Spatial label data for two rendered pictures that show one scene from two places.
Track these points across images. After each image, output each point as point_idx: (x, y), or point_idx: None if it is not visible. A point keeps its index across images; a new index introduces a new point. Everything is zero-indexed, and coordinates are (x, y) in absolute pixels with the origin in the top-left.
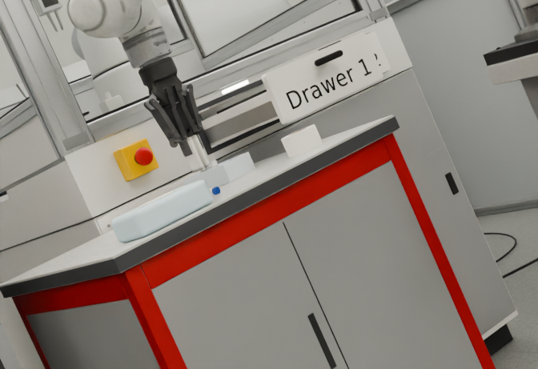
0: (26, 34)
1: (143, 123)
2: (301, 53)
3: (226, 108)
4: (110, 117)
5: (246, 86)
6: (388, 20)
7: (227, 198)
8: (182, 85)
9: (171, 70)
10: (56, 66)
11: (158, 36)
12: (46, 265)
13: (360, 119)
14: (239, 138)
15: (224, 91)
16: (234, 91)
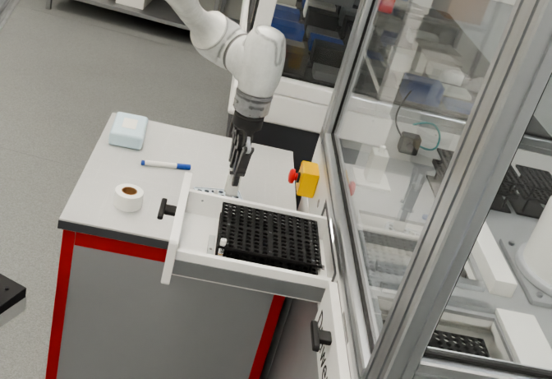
0: (348, 48)
1: (324, 171)
2: (341, 288)
3: (296, 217)
4: (325, 144)
5: (331, 242)
6: None
7: (96, 144)
8: (246, 143)
9: (232, 121)
10: (340, 83)
11: (236, 93)
12: (260, 154)
13: None
14: None
15: (330, 222)
16: (330, 231)
